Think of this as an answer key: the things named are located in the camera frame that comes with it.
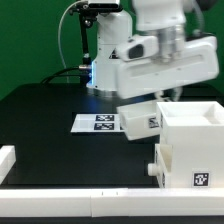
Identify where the white drawer without knob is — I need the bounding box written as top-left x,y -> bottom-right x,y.
117,100 -> 160,141

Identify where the white marker tag plate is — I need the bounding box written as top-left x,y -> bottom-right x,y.
71,114 -> 123,133

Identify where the black cable bundle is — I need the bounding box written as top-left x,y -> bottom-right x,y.
40,64 -> 93,84

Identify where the tall white drawer cabinet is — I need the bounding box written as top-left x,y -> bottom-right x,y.
157,101 -> 224,188

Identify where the grey camera cable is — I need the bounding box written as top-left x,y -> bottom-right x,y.
57,0 -> 84,84

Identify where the white drawer with knob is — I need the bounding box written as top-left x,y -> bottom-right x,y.
147,144 -> 173,188

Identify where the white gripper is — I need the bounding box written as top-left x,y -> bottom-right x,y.
116,36 -> 219,99

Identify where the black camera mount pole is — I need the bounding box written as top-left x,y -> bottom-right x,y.
69,4 -> 97,65

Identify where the white U-shaped border fence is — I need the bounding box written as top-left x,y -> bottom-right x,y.
0,143 -> 224,218

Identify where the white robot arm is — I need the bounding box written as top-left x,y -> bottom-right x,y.
87,0 -> 219,99

